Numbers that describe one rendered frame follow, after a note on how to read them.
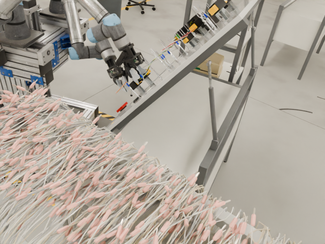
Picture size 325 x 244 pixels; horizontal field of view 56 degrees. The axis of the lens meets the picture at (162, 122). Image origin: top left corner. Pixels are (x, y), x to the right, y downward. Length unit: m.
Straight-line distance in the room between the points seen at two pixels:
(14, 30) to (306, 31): 3.52
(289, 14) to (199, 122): 2.80
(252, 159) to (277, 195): 0.44
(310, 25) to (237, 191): 2.55
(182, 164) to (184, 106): 0.55
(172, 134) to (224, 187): 1.01
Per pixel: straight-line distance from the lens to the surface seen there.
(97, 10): 1.70
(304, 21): 4.50
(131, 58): 1.54
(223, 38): 1.25
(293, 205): 2.86
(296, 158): 3.29
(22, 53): 2.12
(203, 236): 0.60
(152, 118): 1.98
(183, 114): 2.04
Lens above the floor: 2.02
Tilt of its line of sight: 39 degrees down
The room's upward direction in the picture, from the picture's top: 7 degrees clockwise
